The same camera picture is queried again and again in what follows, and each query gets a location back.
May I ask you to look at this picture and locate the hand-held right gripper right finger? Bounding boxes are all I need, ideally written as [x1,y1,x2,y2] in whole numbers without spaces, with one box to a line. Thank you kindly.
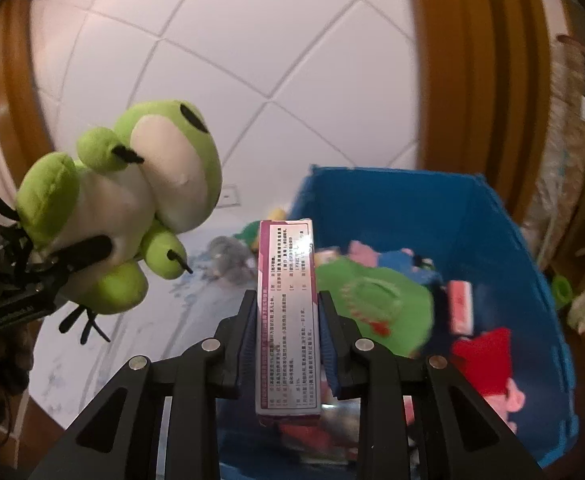
[317,290,543,480]

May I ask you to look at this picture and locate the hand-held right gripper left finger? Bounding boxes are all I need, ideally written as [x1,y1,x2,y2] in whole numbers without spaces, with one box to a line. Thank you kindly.
[27,290,258,480]

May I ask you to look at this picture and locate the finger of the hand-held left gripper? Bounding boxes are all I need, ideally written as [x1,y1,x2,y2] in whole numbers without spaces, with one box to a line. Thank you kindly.
[27,234,114,281]

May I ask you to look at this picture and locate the slim white pink box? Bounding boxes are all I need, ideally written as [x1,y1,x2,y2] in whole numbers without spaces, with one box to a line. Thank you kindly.
[255,218,322,428]

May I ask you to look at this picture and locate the green frog plush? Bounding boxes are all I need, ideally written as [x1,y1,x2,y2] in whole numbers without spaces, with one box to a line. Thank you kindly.
[0,100,223,346]

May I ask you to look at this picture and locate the blue plastic crate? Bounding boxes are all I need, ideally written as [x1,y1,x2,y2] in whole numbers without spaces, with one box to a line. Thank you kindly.
[217,164,581,480]

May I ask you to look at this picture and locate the grey plush toy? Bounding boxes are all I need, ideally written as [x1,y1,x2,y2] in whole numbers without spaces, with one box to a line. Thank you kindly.
[207,236,258,283]

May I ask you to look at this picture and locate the pink pig plush blue dress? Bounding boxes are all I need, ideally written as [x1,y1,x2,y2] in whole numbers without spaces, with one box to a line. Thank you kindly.
[347,240,443,287]

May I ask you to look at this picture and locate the pink pig plush red dress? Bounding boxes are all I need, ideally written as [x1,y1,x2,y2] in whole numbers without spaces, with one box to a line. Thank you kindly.
[451,327,527,433]

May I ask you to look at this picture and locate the green plastic object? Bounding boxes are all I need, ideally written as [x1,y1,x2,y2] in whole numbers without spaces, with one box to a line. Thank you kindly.
[551,275,572,306]

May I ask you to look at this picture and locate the white crumpled object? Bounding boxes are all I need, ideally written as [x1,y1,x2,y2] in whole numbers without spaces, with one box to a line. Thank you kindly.
[567,292,585,333]

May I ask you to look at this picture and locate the plastic wrapped bundle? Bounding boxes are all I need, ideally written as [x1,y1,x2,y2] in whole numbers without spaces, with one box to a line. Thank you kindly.
[520,35,585,266]

